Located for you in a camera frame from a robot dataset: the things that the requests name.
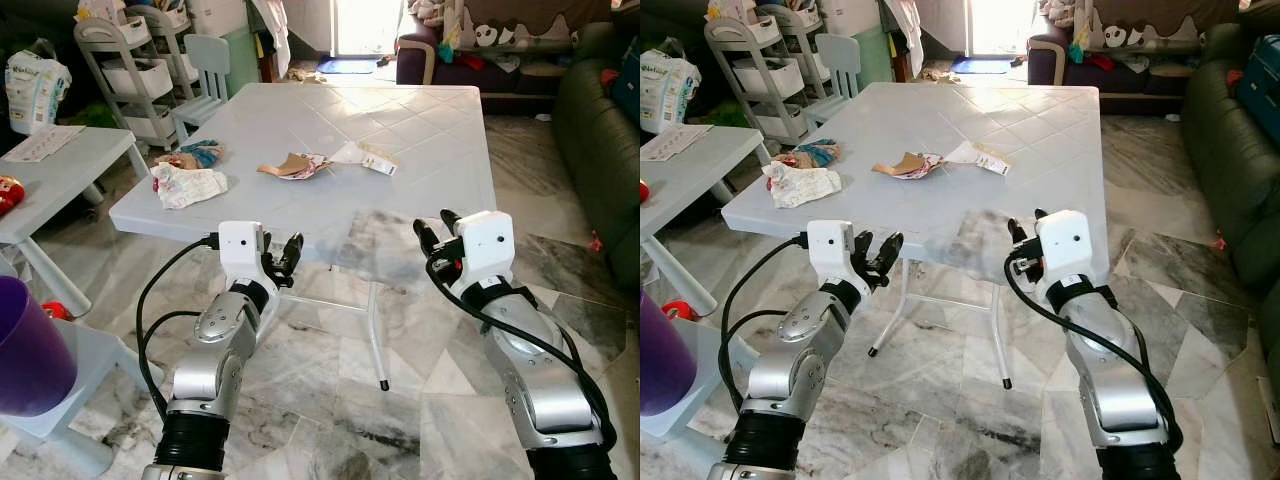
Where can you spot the pale green cabinet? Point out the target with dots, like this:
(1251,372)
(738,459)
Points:
(242,62)
(875,60)

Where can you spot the small pale blue plastic chair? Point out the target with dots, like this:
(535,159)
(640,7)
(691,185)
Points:
(838,70)
(740,345)
(100,350)
(205,75)

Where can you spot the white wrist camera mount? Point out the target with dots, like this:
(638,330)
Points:
(240,250)
(830,250)
(487,245)
(1066,245)

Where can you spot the grey tiered storage trolley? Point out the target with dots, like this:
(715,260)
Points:
(805,55)
(178,60)
(125,80)
(760,78)

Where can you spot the dark green leather sofa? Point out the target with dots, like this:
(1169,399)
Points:
(600,150)
(1235,190)

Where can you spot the large white plastic table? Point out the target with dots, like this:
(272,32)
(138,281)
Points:
(400,160)
(1040,190)

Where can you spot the white printed diaper pack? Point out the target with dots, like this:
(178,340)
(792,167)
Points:
(668,90)
(38,90)

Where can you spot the brown panda print blanket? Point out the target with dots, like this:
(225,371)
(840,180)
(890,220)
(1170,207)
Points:
(1170,18)
(540,18)

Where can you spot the small white plastic table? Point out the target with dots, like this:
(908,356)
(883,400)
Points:
(690,180)
(70,180)

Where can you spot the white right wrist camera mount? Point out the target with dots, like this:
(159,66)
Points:
(487,245)
(1066,245)

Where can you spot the small red floor object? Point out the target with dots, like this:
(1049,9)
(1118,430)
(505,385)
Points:
(680,310)
(57,311)

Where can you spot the crumpled white paper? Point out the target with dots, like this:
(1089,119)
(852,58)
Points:
(800,186)
(190,187)

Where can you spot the tiny red floor scrap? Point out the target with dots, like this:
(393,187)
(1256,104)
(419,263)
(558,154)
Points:
(1220,242)
(596,242)

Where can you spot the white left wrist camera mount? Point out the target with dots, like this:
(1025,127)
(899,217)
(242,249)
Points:
(240,250)
(830,250)

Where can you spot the purple plastic rubbish bin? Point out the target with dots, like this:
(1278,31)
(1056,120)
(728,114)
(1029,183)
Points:
(30,350)
(662,360)

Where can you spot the printed paper sheet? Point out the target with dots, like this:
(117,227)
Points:
(45,144)
(675,143)

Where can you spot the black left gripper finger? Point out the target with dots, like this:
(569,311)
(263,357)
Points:
(270,246)
(891,257)
(866,247)
(292,255)

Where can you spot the white hanging cloth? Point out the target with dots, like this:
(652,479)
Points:
(907,35)
(272,35)

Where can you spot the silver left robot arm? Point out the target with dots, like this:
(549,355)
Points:
(205,375)
(785,375)

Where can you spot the blue door mat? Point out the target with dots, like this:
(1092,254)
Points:
(981,66)
(348,66)

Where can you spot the colourful blue red wrapper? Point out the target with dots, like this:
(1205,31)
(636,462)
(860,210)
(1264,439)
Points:
(812,152)
(195,154)

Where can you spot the dark purple sofa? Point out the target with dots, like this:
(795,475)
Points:
(1110,75)
(480,75)

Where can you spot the flat white paper packet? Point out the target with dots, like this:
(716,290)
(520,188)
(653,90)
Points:
(978,157)
(365,158)

